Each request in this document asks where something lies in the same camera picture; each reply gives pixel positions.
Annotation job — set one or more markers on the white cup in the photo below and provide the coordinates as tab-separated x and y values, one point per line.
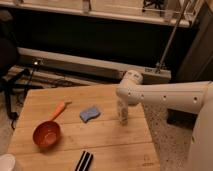
7	162

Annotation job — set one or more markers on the black striped object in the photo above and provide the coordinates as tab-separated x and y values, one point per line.
84	162

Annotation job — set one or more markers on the white baseboard rail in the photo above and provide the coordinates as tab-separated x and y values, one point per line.
102	68

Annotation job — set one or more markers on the black office chair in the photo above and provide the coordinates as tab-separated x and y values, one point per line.
9	57

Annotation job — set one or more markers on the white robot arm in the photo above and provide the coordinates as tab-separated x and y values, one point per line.
191	97

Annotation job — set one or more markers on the small silver bottle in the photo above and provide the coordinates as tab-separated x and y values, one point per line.
122	113

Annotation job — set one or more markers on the orange measuring cup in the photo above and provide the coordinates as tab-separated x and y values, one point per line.
48	132

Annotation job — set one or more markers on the metal pole stand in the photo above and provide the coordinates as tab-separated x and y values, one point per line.
159	64

